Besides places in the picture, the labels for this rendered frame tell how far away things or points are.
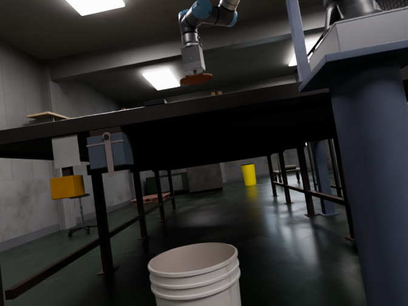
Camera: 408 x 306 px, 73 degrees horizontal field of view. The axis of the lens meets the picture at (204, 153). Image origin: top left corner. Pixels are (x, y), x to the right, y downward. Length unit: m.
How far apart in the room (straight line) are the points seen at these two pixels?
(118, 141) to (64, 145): 0.22
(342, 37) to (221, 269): 0.69
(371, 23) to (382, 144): 0.29
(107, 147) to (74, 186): 0.19
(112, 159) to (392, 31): 0.91
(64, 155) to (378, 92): 1.04
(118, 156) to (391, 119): 0.84
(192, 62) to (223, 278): 0.87
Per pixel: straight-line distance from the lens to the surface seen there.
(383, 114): 0.79
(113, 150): 1.06
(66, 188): 1.14
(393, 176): 0.79
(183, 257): 1.13
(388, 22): 0.84
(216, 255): 1.11
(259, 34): 5.03
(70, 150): 1.16
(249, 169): 8.38
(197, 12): 1.26
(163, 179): 9.11
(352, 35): 0.80
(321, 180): 3.15
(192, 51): 1.29
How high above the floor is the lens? 0.65
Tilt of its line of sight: 4 degrees up
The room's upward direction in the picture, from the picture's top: 8 degrees counter-clockwise
